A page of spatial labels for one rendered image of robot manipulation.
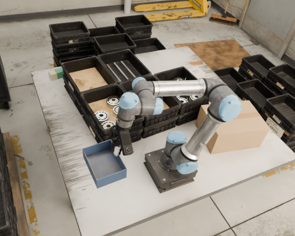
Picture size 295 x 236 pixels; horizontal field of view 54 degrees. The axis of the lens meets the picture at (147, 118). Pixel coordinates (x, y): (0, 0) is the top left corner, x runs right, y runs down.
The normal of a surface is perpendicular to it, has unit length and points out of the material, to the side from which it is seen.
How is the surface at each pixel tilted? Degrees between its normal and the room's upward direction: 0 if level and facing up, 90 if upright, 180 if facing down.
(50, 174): 0
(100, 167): 2
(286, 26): 90
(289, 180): 0
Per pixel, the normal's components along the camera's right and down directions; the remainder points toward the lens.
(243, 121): 0.11, -0.71
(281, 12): -0.90, 0.23
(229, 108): 0.34, 0.56
